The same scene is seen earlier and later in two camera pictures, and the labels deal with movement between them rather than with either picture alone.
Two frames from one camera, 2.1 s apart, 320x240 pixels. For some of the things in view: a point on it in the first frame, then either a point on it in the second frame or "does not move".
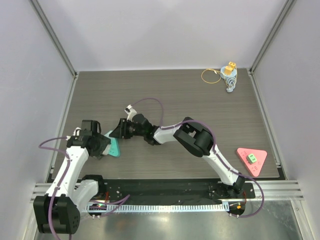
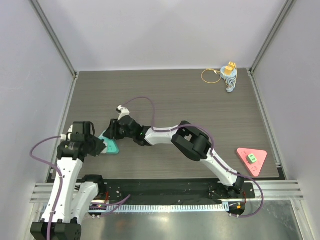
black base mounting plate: x=173 y=190 does not move
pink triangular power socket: x=260 y=155 does not move
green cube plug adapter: x=251 y=159 does not move
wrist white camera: x=130 y=111 -> x=122 y=111
